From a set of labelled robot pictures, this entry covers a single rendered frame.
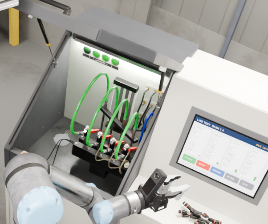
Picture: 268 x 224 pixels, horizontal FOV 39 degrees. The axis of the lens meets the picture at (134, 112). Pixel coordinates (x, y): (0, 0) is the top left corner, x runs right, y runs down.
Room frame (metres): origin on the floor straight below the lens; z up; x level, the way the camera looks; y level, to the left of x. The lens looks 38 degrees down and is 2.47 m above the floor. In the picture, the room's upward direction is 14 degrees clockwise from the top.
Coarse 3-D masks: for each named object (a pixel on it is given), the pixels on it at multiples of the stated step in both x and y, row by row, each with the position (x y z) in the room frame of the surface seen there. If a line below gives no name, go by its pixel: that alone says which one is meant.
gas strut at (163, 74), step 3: (162, 72) 1.43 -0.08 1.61; (165, 72) 1.43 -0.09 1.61; (162, 75) 1.44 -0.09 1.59; (162, 78) 1.45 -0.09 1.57; (162, 81) 1.46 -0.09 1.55; (159, 84) 1.48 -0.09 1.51; (162, 84) 1.47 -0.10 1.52; (159, 87) 1.48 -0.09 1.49; (159, 90) 1.49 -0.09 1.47; (159, 93) 1.51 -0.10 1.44; (159, 96) 1.53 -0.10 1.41; (156, 105) 1.58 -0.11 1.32; (156, 108) 1.57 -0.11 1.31
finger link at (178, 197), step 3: (174, 186) 0.93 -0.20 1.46; (180, 186) 0.93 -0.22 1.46; (183, 186) 0.94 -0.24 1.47; (186, 186) 0.94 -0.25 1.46; (189, 186) 0.95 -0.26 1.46; (171, 189) 0.91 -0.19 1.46; (174, 189) 0.91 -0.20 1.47; (177, 189) 0.91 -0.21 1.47; (180, 189) 0.92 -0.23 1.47; (183, 189) 0.92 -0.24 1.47; (186, 189) 0.93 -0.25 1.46; (183, 192) 0.93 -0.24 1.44; (177, 195) 0.91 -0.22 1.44; (180, 195) 0.92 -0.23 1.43; (177, 198) 0.91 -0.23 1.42; (180, 198) 0.92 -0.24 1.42
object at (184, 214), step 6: (186, 204) 1.24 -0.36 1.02; (180, 210) 1.20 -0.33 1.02; (192, 210) 1.22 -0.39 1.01; (186, 216) 1.19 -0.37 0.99; (192, 216) 1.18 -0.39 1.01; (198, 216) 1.19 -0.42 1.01; (204, 216) 1.21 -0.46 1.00; (198, 222) 1.17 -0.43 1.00; (204, 222) 1.17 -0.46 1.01; (210, 222) 1.17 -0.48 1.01; (216, 222) 1.19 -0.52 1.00
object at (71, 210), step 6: (66, 204) 1.27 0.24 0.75; (72, 204) 1.26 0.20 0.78; (12, 210) 1.37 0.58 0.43; (66, 210) 1.27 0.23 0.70; (72, 210) 1.26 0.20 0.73; (78, 210) 1.25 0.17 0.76; (84, 210) 1.24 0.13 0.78; (12, 216) 1.37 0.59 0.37; (66, 216) 1.27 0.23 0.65; (72, 216) 1.26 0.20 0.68; (78, 216) 1.24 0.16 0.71; (84, 216) 1.24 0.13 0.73; (12, 222) 1.37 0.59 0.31; (60, 222) 1.27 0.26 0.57; (66, 222) 1.26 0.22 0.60; (72, 222) 1.25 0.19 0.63; (78, 222) 1.24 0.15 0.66; (84, 222) 1.23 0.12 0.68; (90, 222) 1.22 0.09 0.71
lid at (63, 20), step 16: (48, 0) 1.09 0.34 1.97; (32, 16) 1.56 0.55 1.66; (48, 16) 1.03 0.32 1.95; (64, 16) 1.02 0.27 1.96; (80, 32) 0.99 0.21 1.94; (96, 32) 0.99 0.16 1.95; (128, 48) 1.03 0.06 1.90; (144, 48) 1.06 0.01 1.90; (160, 64) 1.17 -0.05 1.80; (176, 64) 1.44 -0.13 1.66
